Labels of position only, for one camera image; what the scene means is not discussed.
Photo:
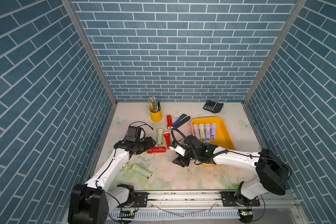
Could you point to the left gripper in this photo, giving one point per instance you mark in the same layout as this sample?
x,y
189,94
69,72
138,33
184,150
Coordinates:
x,y
149,143

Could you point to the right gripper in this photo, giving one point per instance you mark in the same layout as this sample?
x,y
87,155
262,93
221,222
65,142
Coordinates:
x,y
181,161

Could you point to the green flashlight yellow button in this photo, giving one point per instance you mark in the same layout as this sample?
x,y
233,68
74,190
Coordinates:
x,y
202,131

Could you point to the blue white flashlight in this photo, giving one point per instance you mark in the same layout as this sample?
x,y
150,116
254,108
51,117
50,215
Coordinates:
x,y
206,143

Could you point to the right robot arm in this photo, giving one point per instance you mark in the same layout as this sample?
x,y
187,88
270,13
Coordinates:
x,y
270,174

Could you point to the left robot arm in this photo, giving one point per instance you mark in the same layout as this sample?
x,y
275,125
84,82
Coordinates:
x,y
106,179

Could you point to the red flashlight lying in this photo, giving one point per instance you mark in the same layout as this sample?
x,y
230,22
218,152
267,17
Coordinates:
x,y
157,150

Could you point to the green flashlight upright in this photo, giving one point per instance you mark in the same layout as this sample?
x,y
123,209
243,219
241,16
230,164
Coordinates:
x,y
160,132

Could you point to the yellow plastic tray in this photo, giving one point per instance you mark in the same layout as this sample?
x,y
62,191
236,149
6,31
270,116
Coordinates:
x,y
221,133

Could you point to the red flashlight white rim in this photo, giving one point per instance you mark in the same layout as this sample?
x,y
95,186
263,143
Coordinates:
x,y
167,137

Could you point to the blue black stapler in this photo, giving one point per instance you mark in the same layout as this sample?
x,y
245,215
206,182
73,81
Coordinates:
x,y
181,120

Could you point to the small red flashlight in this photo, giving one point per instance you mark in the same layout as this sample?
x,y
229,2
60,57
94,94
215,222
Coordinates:
x,y
169,122

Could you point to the yellow pen cup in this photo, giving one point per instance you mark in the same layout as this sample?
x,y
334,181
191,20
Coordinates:
x,y
155,116

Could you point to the pens in cup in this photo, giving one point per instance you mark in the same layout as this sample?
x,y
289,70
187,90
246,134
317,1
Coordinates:
x,y
155,105

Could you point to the black calculator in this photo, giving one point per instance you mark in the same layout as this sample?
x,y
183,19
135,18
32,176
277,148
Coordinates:
x,y
213,107

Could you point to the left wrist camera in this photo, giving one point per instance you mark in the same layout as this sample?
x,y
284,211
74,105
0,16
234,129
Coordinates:
x,y
133,134

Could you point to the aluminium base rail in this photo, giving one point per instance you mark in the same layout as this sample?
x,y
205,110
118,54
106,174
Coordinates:
x,y
181,207

